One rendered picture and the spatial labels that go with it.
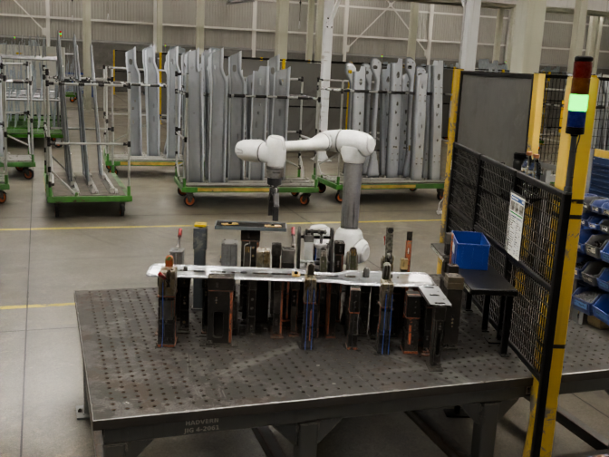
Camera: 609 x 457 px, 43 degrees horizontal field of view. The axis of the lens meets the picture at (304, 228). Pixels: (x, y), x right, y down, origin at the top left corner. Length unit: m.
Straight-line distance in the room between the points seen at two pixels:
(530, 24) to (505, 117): 5.43
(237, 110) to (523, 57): 4.05
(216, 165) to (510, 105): 5.47
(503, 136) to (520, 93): 0.37
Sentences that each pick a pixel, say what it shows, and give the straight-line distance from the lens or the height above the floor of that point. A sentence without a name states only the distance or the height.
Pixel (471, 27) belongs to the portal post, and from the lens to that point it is 10.74.
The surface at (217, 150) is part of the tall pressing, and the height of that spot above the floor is 0.75.
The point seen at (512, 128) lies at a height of 1.58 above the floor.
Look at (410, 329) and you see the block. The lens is 3.64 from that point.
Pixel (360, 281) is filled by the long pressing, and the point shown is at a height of 1.00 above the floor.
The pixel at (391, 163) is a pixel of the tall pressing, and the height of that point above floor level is 0.53.
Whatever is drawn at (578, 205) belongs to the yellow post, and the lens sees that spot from 3.37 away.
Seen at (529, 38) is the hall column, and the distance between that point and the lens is 11.50.
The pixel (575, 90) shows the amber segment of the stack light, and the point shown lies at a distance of 3.16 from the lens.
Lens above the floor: 2.02
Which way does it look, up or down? 12 degrees down
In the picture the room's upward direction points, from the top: 3 degrees clockwise
